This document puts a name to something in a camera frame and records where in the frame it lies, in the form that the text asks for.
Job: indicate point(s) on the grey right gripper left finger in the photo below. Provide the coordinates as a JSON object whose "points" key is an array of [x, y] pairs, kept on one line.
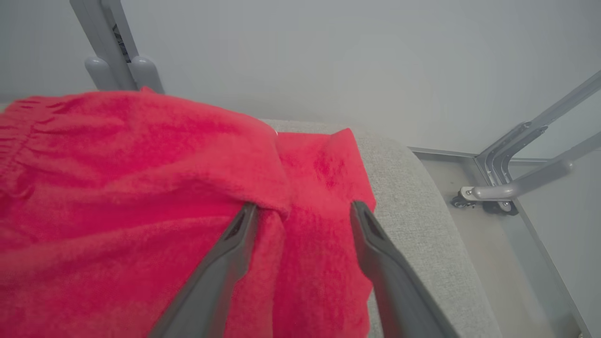
{"points": [[211, 291]]}

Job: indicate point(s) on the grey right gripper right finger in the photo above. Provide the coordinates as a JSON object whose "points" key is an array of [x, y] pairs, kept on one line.
{"points": [[399, 295]]}

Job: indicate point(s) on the grey partition post twin cylinders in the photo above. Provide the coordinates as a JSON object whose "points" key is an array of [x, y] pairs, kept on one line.
{"points": [[101, 37]]}

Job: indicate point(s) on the red shorts white side stripe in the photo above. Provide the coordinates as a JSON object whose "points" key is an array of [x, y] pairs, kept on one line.
{"points": [[117, 188]]}

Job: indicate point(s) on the black caster wheel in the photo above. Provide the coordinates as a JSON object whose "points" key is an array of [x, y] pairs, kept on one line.
{"points": [[459, 203], [493, 209]]}

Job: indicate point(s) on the grey metal frame with casters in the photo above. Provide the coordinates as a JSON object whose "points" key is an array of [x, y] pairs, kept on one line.
{"points": [[516, 190]]}

